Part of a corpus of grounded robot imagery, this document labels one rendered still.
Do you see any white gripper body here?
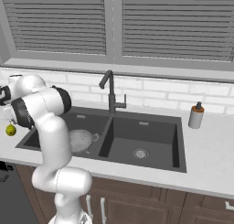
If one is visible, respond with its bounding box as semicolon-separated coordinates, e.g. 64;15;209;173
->
2;104;16;123

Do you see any yellow-green pear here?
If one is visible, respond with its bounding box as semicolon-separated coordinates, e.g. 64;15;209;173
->
5;120;17;137

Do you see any grey metal colander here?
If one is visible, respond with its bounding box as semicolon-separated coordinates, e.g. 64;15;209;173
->
69;129;101;155

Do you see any dark grey sink faucet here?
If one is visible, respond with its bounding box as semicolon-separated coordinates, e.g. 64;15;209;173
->
98;69;128;115

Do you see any dark grey double sink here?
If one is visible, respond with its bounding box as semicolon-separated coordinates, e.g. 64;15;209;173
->
15;106;187;174

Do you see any brown cabinet door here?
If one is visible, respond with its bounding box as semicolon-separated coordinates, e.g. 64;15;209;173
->
90;176;187;224
178;192;234;224
15;164;93;224

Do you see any black dishwasher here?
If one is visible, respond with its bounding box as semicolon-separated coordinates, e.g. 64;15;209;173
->
0;161;39;224

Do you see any grey window blind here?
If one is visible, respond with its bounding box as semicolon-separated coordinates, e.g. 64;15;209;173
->
0;0;108;56
122;0;234;63

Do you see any grey soap dispenser orange collar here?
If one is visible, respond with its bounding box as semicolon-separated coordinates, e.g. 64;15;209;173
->
187;101;206;130

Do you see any grey window frame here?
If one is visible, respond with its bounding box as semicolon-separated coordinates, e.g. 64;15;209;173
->
0;0;234;83

